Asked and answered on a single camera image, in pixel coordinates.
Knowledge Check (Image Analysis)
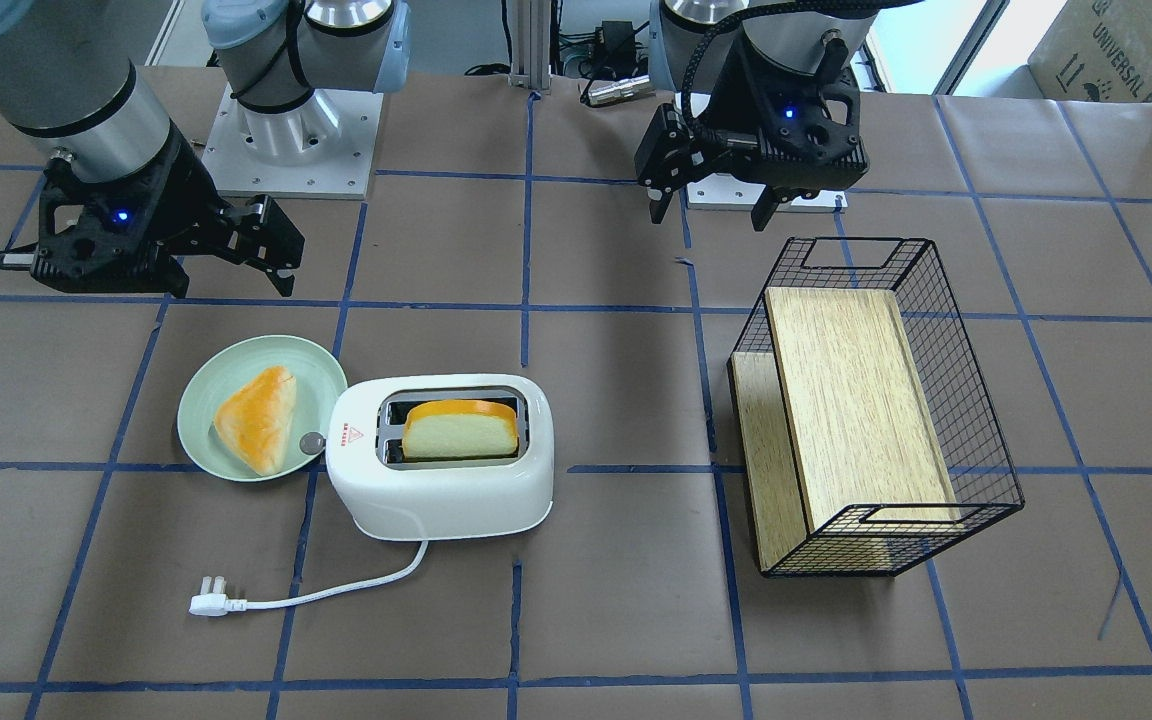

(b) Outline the triangular bread on plate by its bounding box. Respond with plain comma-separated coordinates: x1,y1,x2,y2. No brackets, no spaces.
212,365,298,477

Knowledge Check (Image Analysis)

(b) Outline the white toaster power cord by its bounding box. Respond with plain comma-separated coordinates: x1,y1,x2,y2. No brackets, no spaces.
188,540,430,617

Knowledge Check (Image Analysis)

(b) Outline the cardboard box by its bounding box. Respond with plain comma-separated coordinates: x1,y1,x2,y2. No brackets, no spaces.
1028,1,1152,104

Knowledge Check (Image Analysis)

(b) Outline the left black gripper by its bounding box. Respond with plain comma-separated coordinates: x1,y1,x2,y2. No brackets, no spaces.
634,38,869,232

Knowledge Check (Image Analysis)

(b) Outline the aluminium frame post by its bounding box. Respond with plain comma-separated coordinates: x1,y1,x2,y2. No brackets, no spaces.
506,1,558,96

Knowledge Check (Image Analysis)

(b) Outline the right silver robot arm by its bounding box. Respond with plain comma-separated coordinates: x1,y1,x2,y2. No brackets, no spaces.
0,1,411,300

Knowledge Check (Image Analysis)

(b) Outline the black power adapter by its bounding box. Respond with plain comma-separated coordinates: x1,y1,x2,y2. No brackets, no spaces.
593,20,636,65

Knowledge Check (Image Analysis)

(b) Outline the bread slice in toaster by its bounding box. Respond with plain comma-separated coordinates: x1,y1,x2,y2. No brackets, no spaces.
401,397,520,461

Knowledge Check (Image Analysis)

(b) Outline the light green plate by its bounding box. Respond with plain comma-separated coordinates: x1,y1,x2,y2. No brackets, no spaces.
175,334,347,482

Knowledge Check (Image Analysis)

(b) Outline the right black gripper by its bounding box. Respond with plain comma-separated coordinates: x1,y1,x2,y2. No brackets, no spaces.
0,132,305,300

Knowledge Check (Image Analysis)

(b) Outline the white toaster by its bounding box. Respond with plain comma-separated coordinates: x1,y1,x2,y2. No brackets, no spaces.
324,373,556,541

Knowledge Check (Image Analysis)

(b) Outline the wooden board in basket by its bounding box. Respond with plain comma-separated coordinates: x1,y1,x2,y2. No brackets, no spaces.
730,287,967,577

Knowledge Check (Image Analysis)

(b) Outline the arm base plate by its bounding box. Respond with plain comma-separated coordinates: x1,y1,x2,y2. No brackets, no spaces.
685,173,849,214
202,88,385,200

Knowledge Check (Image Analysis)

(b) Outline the black wire basket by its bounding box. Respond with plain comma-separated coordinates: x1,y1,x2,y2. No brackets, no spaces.
733,237,1024,577

